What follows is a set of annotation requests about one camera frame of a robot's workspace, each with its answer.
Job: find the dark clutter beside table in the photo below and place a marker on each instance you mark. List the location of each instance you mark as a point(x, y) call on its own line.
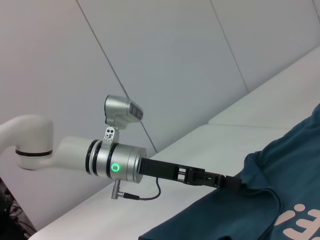
point(12, 215)

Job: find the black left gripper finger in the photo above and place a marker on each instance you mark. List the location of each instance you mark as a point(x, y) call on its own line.
point(212, 178)

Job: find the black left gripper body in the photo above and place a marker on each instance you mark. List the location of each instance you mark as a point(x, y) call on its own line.
point(162, 170)

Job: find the silver and white left arm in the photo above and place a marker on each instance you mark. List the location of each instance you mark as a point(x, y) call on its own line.
point(62, 155)

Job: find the teal t-shirt with FREE print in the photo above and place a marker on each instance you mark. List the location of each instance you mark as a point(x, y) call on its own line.
point(250, 200)

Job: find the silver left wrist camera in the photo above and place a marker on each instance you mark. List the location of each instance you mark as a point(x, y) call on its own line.
point(120, 108)

